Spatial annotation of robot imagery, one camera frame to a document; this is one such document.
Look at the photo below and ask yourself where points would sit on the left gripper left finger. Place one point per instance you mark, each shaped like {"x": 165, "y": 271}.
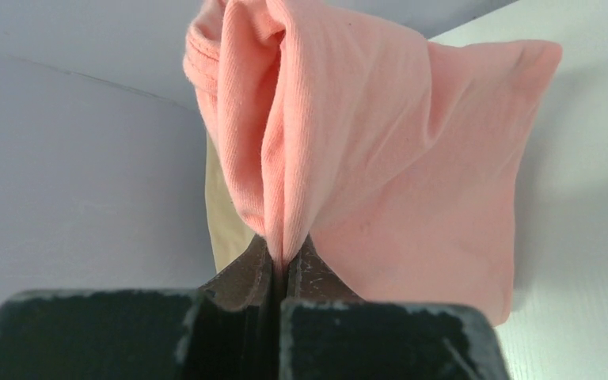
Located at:
{"x": 220, "y": 330}

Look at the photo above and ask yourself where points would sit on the pink t shirt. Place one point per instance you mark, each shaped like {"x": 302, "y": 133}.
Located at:
{"x": 396, "y": 155}

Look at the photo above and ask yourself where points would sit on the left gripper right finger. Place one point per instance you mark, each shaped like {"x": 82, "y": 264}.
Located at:
{"x": 328, "y": 332}

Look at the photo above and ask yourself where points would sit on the folded tan t shirt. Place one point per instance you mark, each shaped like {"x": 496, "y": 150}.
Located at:
{"x": 229, "y": 235}

